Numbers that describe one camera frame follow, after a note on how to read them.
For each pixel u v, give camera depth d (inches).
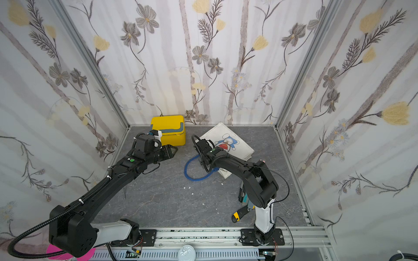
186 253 26.1
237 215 31.5
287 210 32.7
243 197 33.9
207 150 28.2
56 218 15.0
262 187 19.3
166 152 27.7
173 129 38.7
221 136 42.3
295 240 29.4
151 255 27.7
